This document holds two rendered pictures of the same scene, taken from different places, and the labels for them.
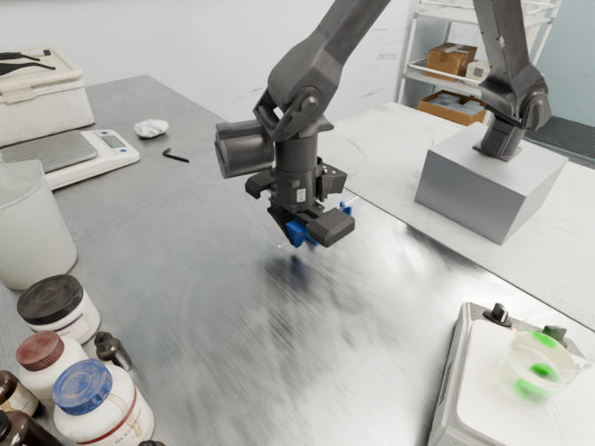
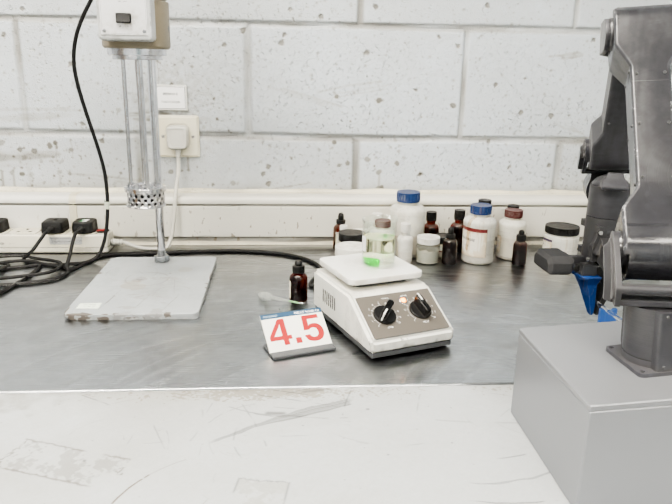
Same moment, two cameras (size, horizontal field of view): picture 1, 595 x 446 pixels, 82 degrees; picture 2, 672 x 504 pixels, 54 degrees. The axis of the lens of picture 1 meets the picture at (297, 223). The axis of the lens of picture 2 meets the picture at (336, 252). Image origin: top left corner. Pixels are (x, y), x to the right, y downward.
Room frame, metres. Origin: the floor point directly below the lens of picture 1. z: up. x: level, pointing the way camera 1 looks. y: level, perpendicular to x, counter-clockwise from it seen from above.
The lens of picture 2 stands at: (0.66, -1.01, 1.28)
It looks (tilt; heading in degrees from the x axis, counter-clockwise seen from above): 16 degrees down; 126
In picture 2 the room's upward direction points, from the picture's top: 1 degrees clockwise
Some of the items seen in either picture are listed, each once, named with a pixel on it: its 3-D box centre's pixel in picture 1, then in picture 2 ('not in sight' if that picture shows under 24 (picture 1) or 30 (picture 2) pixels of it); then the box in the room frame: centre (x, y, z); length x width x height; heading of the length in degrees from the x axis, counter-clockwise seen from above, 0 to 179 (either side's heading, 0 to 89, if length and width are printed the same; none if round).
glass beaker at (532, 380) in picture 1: (535, 358); (380, 240); (0.15, -0.20, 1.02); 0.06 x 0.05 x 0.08; 81
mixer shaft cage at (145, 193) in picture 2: not in sight; (141, 129); (-0.24, -0.32, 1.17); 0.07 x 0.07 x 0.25
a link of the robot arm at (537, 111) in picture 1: (520, 102); (656, 269); (0.55, -0.36, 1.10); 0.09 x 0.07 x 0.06; 21
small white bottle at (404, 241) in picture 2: not in sight; (404, 243); (0.03, 0.08, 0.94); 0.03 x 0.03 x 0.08
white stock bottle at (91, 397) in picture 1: (104, 410); (479, 232); (0.14, 0.18, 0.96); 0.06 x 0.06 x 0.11
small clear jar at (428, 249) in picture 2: not in sight; (427, 249); (0.07, 0.11, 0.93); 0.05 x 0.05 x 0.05
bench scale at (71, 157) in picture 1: (68, 156); not in sight; (0.70, 0.52, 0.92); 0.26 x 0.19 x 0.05; 132
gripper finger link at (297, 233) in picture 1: (305, 235); (582, 293); (0.40, -0.01, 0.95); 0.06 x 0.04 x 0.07; 133
